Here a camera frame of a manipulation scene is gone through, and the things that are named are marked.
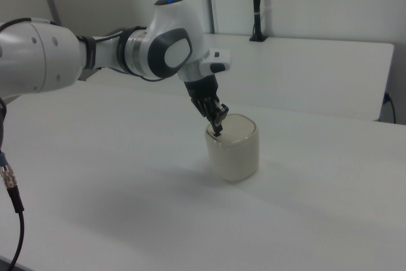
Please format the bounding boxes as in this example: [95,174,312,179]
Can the black pole with cables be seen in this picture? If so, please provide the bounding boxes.
[249,0,268,43]

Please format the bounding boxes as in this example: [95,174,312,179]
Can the thin blue arm cable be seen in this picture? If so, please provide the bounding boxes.
[125,67,169,83]

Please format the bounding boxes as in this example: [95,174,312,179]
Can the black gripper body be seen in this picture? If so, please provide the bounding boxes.
[183,74,220,119]

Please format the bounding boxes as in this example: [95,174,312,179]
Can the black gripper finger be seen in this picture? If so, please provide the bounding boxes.
[213,98,230,128]
[204,99,223,138]

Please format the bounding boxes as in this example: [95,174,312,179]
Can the cream ceramic cup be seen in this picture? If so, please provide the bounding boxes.
[204,113,261,184]

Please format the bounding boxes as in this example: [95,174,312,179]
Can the black cable with metal connector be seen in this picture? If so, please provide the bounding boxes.
[0,95,26,271]

